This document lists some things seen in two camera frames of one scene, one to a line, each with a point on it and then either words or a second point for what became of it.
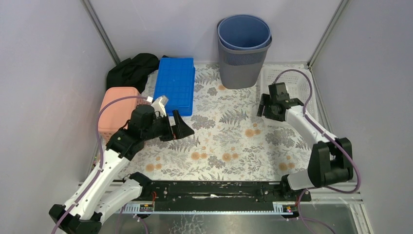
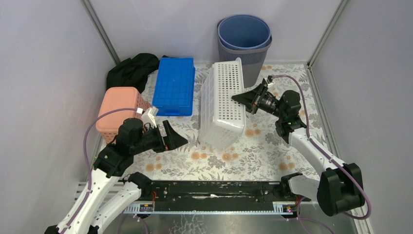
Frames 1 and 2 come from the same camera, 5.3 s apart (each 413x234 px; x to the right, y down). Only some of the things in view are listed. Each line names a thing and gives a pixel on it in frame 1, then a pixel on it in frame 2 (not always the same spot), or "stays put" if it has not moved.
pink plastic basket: [118, 114] stays put
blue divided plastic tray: [175, 80] stays put
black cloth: [133, 72] stays put
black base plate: [167, 192] stays put
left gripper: [172, 128] -> [164, 140]
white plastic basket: [299, 82] -> [222, 119]
